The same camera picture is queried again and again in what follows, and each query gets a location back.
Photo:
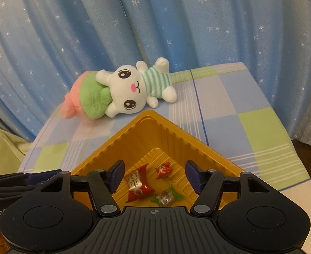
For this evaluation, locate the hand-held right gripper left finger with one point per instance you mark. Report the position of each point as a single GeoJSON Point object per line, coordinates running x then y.
{"type": "Point", "coordinates": [117, 176]}

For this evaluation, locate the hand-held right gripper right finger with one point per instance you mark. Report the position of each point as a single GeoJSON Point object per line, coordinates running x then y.
{"type": "Point", "coordinates": [193, 176]}

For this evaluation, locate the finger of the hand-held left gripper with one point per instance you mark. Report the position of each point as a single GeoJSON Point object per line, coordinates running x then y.
{"type": "Point", "coordinates": [42, 178]}
{"type": "Point", "coordinates": [12, 192]}

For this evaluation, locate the large red white candy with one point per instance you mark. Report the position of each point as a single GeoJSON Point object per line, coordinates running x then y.
{"type": "Point", "coordinates": [138, 184]}

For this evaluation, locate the small red candy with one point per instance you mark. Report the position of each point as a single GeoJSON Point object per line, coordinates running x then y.
{"type": "Point", "coordinates": [164, 170]}

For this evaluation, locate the green clear candy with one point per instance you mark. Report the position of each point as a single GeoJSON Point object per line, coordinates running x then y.
{"type": "Point", "coordinates": [167, 196]}

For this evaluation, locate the orange plastic tray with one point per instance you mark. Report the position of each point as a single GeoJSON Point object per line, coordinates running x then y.
{"type": "Point", "coordinates": [144, 129]}

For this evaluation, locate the pale green cloth cover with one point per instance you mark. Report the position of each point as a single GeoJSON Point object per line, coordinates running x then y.
{"type": "Point", "coordinates": [4, 148]}

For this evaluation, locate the checked pastel tablecloth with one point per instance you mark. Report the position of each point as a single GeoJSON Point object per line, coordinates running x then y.
{"type": "Point", "coordinates": [224, 98]}

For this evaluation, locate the white rabbit plush toy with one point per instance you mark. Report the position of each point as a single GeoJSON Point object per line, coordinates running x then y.
{"type": "Point", "coordinates": [123, 90]}

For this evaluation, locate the blue star curtain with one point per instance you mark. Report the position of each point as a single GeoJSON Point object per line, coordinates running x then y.
{"type": "Point", "coordinates": [197, 31]}

